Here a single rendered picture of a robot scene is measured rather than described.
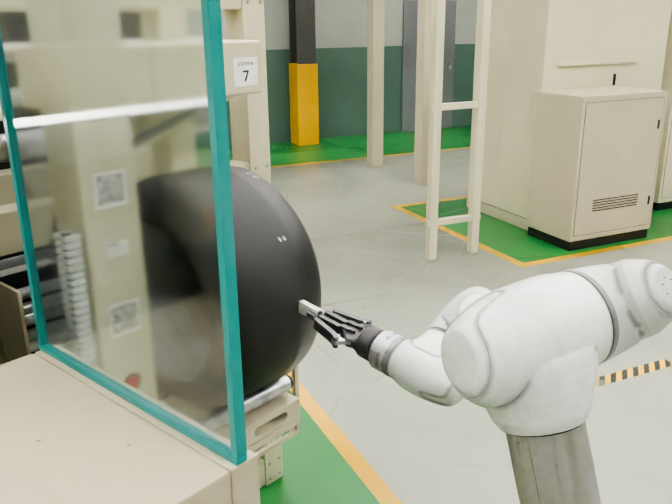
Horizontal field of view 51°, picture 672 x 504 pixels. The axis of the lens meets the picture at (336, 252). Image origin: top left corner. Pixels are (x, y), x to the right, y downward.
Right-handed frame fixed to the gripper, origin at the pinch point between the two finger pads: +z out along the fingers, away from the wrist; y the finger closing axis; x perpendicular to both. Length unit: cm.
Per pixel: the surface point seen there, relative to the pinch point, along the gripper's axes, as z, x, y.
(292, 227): 12.0, -16.0, -4.3
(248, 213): 17.1, -20.1, 5.4
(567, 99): 132, 17, -435
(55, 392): -2, -8, 64
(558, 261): 95, 134, -400
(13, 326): 67, 20, 39
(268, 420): 10.0, 36.3, 1.3
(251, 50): 59, -48, -31
